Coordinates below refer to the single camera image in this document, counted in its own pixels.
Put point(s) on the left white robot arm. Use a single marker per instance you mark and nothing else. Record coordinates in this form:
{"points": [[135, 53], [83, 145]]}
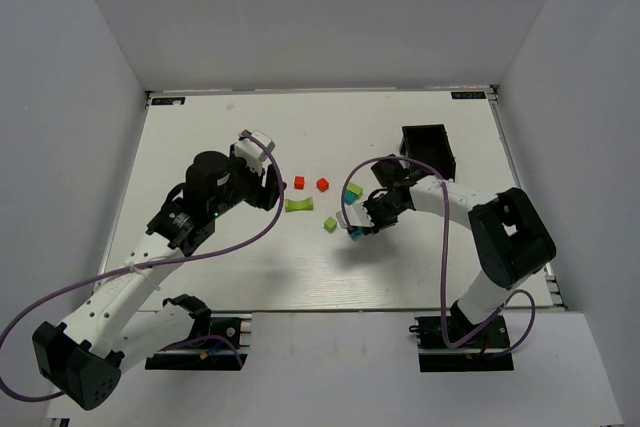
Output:
{"points": [[86, 354]]}

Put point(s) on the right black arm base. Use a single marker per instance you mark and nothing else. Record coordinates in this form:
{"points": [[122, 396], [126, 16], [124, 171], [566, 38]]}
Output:
{"points": [[483, 353]]}

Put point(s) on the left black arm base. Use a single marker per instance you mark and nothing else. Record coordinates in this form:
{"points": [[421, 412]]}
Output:
{"points": [[216, 342]]}

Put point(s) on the teal small cube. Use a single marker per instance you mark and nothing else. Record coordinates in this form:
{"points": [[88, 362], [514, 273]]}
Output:
{"points": [[350, 197]]}

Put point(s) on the lime green arch block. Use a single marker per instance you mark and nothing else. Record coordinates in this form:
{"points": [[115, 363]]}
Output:
{"points": [[292, 205]]}

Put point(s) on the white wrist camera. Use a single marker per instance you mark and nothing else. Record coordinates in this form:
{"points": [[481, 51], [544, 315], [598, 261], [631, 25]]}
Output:
{"points": [[251, 152], [354, 216]]}

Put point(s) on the left blue corner label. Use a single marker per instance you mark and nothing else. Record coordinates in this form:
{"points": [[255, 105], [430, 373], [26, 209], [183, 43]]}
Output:
{"points": [[168, 101]]}

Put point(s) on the lime green small cube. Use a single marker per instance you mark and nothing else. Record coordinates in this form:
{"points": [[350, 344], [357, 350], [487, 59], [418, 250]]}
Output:
{"points": [[330, 224]]}

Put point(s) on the blue corner label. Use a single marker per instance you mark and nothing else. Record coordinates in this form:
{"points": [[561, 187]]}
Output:
{"points": [[168, 101], [468, 95]]}

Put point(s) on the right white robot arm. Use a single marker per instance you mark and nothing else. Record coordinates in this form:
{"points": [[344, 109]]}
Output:
{"points": [[511, 240]]}

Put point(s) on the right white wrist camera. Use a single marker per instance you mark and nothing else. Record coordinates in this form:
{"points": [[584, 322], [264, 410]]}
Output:
{"points": [[354, 216]]}

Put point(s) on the teal arch block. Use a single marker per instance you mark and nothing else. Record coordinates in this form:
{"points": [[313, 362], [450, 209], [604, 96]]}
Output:
{"points": [[356, 233]]}

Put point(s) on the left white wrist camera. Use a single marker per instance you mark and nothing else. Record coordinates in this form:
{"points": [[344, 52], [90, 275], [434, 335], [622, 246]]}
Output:
{"points": [[251, 152]]}

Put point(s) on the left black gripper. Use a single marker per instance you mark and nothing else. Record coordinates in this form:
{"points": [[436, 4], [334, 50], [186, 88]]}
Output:
{"points": [[270, 187]]}

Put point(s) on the black plastic bin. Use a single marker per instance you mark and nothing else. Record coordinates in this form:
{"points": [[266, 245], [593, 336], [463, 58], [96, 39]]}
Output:
{"points": [[430, 145]]}

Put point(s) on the red cube block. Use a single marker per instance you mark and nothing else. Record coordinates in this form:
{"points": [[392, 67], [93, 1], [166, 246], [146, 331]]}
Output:
{"points": [[322, 184], [299, 182]]}

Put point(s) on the right blue corner label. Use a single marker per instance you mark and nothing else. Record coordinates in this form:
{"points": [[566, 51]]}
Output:
{"points": [[468, 95]]}

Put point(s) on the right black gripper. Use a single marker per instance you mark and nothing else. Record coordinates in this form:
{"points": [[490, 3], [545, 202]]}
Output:
{"points": [[373, 217]]}

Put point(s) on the lime green rectangular block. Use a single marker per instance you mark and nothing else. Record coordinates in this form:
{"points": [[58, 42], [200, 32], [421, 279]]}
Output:
{"points": [[355, 188]]}

